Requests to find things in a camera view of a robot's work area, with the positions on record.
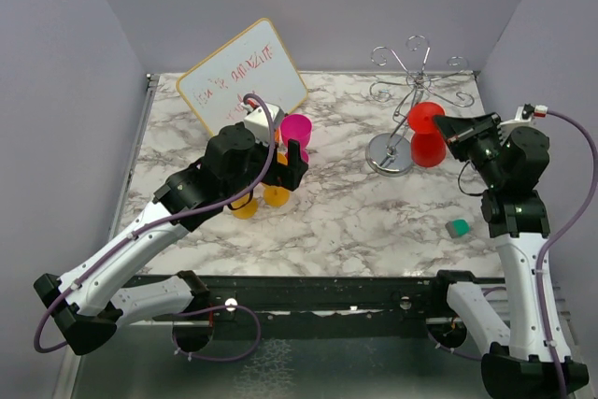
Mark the green grey eraser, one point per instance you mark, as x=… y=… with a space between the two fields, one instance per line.
x=457 y=228

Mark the magenta plastic wine glass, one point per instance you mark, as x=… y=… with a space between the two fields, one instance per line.
x=296 y=127

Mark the yellow framed whiteboard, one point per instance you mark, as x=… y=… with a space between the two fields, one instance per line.
x=255 y=61

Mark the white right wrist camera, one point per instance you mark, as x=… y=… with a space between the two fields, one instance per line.
x=525 y=117

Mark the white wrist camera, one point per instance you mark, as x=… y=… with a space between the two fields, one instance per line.
x=525 y=117
x=257 y=123

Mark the chrome wine glass rack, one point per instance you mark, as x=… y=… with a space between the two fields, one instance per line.
x=389 y=154

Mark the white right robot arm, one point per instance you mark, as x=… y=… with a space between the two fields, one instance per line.
x=526 y=356

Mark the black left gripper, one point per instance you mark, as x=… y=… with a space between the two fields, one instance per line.
x=287 y=176

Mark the black front mounting rail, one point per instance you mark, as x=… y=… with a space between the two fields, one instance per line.
x=343 y=307

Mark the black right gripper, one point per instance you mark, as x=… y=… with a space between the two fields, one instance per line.
x=461 y=131

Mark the red plastic wine glass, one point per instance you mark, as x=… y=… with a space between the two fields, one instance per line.
x=427 y=146

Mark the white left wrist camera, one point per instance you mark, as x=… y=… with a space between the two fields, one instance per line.
x=257 y=123

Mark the yellow wine glass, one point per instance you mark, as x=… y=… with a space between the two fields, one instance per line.
x=275 y=196
x=245 y=207

